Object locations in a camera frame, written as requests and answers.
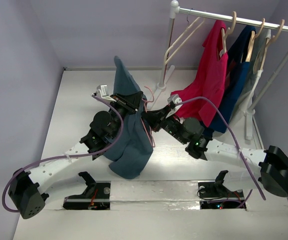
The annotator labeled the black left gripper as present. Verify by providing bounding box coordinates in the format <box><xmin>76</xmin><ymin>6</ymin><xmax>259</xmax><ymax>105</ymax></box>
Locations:
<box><xmin>107</xmin><ymin>91</ymin><xmax>142</xmax><ymax>139</ymax></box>

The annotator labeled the pink wire hanger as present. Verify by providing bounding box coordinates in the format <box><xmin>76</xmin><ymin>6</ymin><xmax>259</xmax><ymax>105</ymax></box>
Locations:
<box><xmin>140</xmin><ymin>86</ymin><xmax>156</xmax><ymax>148</ymax></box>

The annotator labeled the teal blue t-shirt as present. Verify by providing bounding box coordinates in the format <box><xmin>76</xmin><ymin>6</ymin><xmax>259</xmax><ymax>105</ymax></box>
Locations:
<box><xmin>104</xmin><ymin>56</ymin><xmax>153</xmax><ymax>180</ymax></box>

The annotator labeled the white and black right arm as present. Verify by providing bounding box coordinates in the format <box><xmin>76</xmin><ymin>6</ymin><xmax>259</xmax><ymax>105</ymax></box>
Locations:
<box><xmin>141</xmin><ymin>105</ymin><xmax>288</xmax><ymax>198</ymax></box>

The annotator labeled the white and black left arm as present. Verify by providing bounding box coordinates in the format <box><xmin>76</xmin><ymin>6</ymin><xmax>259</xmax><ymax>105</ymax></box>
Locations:
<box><xmin>2</xmin><ymin>88</ymin><xmax>143</xmax><ymax>220</ymax></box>

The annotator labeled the cream plastic hanger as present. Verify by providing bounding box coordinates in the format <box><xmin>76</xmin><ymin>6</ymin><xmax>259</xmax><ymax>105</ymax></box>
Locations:
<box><xmin>163</xmin><ymin>17</ymin><xmax>205</xmax><ymax>65</ymax></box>

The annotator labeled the magenta red t-shirt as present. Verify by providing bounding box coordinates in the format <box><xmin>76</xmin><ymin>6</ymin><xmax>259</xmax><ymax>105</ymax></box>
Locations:
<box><xmin>171</xmin><ymin>20</ymin><xmax>228</xmax><ymax>127</ymax></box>

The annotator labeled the wooden hanger with red shirt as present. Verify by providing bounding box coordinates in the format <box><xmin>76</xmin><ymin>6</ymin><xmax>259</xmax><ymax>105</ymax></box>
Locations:
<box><xmin>219</xmin><ymin>11</ymin><xmax>237</xmax><ymax>58</ymax></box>

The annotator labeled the navy blue t-shirt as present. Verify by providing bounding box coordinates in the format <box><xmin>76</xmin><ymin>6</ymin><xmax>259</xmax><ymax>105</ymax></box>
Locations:
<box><xmin>219</xmin><ymin>25</ymin><xmax>256</xmax><ymax>122</ymax></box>

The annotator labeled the wooden hanger with navy shirt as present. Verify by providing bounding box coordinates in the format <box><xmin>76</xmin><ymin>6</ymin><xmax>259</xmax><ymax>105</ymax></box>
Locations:
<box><xmin>245</xmin><ymin>18</ymin><xmax>266</xmax><ymax>62</ymax></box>

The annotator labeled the pale grey-green t-shirt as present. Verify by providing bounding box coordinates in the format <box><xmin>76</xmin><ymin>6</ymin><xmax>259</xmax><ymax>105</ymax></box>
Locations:
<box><xmin>233</xmin><ymin>28</ymin><xmax>271</xmax><ymax>117</ymax></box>

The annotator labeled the wooden hanger with grey shirt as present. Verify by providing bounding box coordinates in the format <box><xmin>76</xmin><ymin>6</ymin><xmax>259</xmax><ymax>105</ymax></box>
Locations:
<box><xmin>253</xmin><ymin>19</ymin><xmax>285</xmax><ymax>75</ymax></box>

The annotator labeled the white clothes rack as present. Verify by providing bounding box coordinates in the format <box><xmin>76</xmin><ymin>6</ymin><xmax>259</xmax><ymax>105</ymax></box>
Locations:
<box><xmin>148</xmin><ymin>0</ymin><xmax>288</xmax><ymax>140</ymax></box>

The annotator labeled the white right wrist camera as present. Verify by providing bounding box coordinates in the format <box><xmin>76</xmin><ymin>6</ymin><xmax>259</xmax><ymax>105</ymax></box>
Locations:
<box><xmin>167</xmin><ymin>94</ymin><xmax>182</xmax><ymax>117</ymax></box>

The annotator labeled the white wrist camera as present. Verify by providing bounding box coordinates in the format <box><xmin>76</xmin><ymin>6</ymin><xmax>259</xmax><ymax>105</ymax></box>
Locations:
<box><xmin>92</xmin><ymin>84</ymin><xmax>110</xmax><ymax>99</ymax></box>
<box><xmin>167</xmin><ymin>94</ymin><xmax>182</xmax><ymax>117</ymax></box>

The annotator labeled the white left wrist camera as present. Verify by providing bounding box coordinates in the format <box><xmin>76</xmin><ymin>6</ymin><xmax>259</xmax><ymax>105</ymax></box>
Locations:
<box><xmin>92</xmin><ymin>84</ymin><xmax>110</xmax><ymax>99</ymax></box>

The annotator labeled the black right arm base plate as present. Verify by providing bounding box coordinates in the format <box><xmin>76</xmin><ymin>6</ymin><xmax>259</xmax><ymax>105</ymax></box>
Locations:
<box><xmin>197</xmin><ymin>170</ymin><xmax>247</xmax><ymax>210</ymax></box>

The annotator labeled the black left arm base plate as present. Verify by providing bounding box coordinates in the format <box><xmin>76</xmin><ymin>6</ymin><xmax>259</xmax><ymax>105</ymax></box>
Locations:
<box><xmin>62</xmin><ymin>171</ymin><xmax>111</xmax><ymax>210</ymax></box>

